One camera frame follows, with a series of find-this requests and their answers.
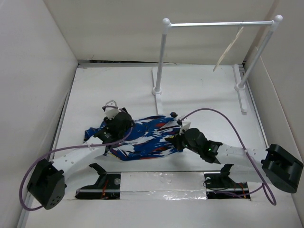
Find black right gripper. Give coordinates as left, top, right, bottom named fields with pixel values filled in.
left=170, top=126, right=201, bottom=155

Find blue white red patterned trousers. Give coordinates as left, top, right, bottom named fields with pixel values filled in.
left=84, top=115, right=183, bottom=161

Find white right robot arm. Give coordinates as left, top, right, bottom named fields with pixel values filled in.
left=166, top=128, right=304, bottom=193

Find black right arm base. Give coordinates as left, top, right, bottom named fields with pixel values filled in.
left=203, top=164, right=251, bottom=200

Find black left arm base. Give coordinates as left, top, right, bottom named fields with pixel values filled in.
left=75, top=163, right=121, bottom=200

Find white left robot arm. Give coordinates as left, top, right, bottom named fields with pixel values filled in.
left=27, top=112, right=134, bottom=210

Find white clothes rack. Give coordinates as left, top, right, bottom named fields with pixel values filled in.
left=151, top=14, right=284, bottom=115

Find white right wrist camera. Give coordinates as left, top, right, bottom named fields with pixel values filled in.
left=170, top=112, right=191, bottom=135

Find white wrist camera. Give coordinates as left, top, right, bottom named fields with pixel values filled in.
left=102, top=100, right=126, bottom=121
left=170, top=112, right=191, bottom=135

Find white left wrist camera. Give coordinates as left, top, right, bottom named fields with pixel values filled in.
left=102, top=100, right=126, bottom=121

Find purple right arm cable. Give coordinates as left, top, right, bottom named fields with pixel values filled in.
left=178, top=108, right=277, bottom=207

